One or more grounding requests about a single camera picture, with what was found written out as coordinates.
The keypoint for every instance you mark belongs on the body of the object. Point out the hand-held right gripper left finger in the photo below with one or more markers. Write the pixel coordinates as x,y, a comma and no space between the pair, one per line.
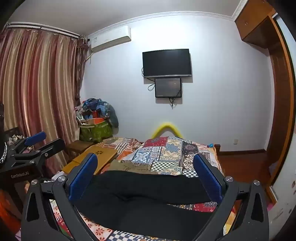
83,178

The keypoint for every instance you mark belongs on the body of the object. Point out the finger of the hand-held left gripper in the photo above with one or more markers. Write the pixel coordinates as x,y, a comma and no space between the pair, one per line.
54,144
35,137

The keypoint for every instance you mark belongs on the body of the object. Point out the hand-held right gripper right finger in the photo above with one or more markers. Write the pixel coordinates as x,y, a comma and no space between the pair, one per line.
208,179

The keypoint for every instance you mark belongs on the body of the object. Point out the black pants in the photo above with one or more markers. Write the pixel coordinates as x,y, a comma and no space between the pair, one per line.
143,192

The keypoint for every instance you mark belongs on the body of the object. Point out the wooden stool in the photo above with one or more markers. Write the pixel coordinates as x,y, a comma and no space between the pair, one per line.
78,144

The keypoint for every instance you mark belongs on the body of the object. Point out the bamboo folding tray table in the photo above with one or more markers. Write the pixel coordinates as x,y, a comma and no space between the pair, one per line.
99,153

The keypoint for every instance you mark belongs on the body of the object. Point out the green patterned bag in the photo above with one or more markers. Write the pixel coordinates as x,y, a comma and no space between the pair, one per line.
97,134

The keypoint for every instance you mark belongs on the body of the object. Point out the khaki cloth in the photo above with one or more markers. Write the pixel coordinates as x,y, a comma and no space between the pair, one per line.
129,165

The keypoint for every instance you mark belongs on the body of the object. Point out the patchwork blanket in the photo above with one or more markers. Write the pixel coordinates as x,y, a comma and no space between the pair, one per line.
161,153

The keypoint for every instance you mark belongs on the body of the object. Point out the orange striped sheet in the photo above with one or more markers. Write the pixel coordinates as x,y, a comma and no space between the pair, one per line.
124,144

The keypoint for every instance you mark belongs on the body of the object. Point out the striped pink curtain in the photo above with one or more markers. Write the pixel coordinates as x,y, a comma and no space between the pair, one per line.
34,81

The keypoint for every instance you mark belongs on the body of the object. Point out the red flower bedsheet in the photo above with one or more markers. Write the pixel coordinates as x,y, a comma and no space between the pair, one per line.
101,231

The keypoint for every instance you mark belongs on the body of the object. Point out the pile of clothes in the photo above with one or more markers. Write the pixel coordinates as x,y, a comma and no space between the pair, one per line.
97,106

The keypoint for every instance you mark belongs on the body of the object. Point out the yellow foam tube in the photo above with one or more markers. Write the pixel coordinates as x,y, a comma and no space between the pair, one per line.
165,125

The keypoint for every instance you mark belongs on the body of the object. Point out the small black monitor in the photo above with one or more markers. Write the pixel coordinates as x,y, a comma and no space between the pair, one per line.
167,87

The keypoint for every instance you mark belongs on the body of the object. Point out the wooden wardrobe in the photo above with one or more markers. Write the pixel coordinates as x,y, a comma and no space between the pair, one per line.
281,104

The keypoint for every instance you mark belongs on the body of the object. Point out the white air conditioner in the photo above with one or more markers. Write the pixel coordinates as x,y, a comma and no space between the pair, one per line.
111,37

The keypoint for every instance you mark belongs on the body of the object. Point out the large black television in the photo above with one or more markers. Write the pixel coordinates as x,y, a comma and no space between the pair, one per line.
166,62

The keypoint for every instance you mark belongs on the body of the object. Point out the wooden overhead cabinet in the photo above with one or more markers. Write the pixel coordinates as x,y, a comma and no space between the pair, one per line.
252,20

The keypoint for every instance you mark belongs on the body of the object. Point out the white wall socket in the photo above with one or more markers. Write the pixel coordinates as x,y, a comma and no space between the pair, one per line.
235,141

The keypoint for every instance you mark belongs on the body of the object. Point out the curtain rail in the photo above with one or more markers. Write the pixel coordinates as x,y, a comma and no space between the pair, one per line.
46,29

